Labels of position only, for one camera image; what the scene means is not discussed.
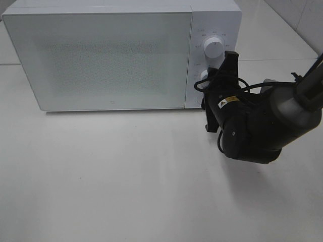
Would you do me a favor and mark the white microwave door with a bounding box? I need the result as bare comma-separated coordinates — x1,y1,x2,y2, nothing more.
4,13,191,111

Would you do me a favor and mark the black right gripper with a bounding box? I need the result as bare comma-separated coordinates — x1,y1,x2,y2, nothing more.
201,50,241,133

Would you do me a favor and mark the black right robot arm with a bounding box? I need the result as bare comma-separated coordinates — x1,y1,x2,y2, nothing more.
194,51,322,164

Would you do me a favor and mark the white microwave knob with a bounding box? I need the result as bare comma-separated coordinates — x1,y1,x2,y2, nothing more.
203,36,224,58
199,70,209,88

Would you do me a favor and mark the white microwave oven body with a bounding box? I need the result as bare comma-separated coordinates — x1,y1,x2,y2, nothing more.
2,1,242,109

